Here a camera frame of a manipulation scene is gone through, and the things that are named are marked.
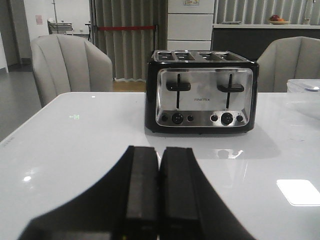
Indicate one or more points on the beige armchair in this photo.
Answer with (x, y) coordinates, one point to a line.
(67, 63)
(288, 58)

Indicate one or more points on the left beige armchair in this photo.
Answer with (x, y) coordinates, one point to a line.
(67, 63)

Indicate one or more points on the black chrome four-slot toaster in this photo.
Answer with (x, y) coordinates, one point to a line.
(200, 92)

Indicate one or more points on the red barrier tape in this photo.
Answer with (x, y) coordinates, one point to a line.
(126, 28)

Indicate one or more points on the dark counter cabinet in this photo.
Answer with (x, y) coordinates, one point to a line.
(251, 40)

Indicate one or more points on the grey curtain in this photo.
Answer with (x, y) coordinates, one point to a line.
(129, 50)

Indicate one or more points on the right beige armchair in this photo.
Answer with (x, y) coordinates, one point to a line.
(288, 58)

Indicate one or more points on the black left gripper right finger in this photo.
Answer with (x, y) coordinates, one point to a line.
(190, 208)

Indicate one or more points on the clear plastic container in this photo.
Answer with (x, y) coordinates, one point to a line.
(303, 85)

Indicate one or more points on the metal rack cart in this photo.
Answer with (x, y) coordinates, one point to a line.
(60, 27)

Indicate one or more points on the white refrigerator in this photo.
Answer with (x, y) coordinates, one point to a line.
(190, 24)

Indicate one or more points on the fruit bowl on counter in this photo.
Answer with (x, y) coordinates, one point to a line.
(277, 20)

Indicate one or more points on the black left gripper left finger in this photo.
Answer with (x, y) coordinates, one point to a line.
(122, 205)

